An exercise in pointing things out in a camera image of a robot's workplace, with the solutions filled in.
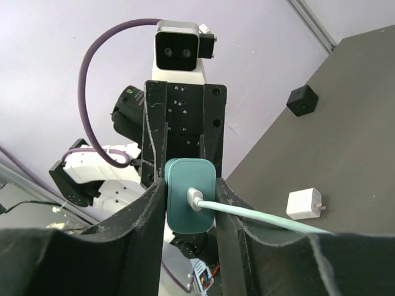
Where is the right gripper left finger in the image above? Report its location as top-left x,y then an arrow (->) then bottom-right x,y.
1,178 -> 167,295

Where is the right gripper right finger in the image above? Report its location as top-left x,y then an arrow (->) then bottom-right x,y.
217,179 -> 394,295

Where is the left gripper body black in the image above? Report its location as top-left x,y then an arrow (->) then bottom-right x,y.
139,80 -> 227,188

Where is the teal charger plug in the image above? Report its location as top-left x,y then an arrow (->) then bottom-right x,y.
165,158 -> 217,234

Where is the light green charger cable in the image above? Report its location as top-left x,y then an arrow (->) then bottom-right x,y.
186,187 -> 334,235

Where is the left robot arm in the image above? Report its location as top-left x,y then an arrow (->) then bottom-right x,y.
49,81 -> 228,267

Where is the white charger adapter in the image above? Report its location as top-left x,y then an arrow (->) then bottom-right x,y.
286,187 -> 326,220

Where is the black cube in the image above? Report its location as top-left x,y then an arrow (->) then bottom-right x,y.
286,84 -> 318,117

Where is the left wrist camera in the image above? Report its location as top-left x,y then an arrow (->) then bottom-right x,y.
151,20 -> 217,85

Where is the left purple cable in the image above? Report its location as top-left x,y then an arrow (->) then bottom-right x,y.
61,18 -> 192,292

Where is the right aluminium frame post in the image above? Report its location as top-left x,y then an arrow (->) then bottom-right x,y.
286,0 -> 337,54

